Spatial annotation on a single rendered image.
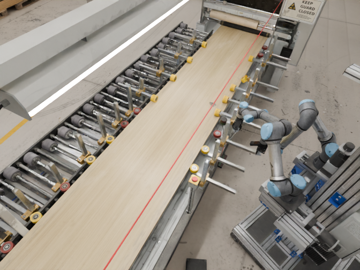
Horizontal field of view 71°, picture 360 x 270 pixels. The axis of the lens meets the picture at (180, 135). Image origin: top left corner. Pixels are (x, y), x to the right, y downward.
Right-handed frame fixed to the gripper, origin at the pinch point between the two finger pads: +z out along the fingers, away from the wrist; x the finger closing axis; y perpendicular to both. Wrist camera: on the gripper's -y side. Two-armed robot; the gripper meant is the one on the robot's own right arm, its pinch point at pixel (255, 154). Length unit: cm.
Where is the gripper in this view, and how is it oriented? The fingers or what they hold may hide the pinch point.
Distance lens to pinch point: 263.9
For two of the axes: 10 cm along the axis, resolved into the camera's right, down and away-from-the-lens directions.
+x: 4.6, -6.5, 6.0
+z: -0.5, 6.6, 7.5
